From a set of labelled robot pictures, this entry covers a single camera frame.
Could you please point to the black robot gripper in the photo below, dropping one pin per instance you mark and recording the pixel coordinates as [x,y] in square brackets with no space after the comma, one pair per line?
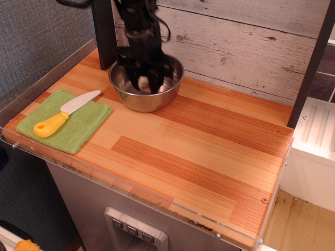
[144,53]

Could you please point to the plush sushi roll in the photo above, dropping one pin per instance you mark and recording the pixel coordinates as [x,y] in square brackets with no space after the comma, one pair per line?
[144,85]

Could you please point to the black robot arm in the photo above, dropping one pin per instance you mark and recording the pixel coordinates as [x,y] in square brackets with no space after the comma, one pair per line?
[139,15]

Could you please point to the stainless steel bowl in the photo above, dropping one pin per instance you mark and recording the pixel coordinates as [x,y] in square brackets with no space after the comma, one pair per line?
[140,101]

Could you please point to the green cloth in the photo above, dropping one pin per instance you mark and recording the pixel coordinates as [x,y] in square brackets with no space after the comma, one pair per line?
[76,130]

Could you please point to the clear acrylic edge guard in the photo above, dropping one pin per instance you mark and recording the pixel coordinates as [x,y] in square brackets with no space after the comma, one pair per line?
[222,186]

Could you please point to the silver dispenser panel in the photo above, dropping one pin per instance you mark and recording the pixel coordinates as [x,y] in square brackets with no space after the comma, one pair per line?
[129,233]

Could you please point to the white toy sink unit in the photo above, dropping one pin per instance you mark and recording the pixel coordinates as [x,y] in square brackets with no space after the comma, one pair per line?
[308,173]

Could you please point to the yellow object bottom left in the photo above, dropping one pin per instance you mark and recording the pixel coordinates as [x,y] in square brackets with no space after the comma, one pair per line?
[26,245]

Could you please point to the dark left post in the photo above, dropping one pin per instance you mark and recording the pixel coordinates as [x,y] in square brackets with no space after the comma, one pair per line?
[105,32]

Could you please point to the dark post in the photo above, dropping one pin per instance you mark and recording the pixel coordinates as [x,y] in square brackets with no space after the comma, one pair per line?
[105,32]
[314,62]

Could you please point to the yellow handled toy knife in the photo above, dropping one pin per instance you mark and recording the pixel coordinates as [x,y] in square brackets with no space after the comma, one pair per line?
[46,128]

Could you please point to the dark right post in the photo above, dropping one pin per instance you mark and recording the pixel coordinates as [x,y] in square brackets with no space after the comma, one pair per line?
[314,62]

